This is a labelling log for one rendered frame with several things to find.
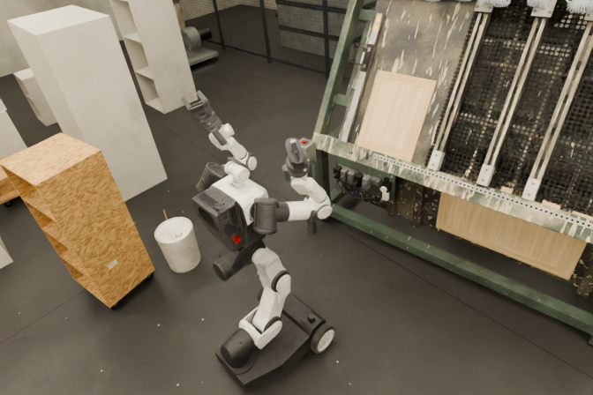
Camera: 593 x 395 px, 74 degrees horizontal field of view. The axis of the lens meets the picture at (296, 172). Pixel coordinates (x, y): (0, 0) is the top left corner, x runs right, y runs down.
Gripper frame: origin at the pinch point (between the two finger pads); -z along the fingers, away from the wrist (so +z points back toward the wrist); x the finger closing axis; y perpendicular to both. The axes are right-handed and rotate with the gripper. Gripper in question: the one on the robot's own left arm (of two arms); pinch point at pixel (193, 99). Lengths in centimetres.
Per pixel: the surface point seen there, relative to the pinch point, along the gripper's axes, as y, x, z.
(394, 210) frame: -71, 34, 177
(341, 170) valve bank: -63, 17, 117
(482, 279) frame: -20, 90, 207
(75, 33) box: -115, -157, -48
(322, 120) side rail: -98, 6, 92
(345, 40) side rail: -134, 38, 53
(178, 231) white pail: -15, -109, 99
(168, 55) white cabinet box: -303, -249, 39
